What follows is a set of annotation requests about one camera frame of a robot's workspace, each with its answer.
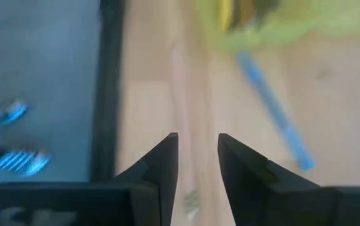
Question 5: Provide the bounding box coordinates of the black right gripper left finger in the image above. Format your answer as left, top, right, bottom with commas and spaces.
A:
0, 132, 180, 226

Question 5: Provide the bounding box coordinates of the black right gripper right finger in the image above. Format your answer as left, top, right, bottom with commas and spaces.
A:
217, 132, 360, 226

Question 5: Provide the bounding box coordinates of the black aluminium table frame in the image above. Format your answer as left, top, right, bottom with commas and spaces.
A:
89, 0, 126, 183

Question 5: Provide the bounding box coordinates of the light blue marker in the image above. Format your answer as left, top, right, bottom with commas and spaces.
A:
235, 51, 318, 173

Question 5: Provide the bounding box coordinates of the yellow highlighter with print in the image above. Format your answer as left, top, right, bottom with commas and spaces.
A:
219, 0, 235, 33

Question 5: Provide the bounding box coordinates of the translucent yellow-green plastic supply box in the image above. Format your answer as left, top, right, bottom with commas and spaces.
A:
194, 0, 360, 55

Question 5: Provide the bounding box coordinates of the blue lit computer vent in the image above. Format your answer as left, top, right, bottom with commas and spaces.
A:
0, 149, 52, 177
0, 99, 29, 133

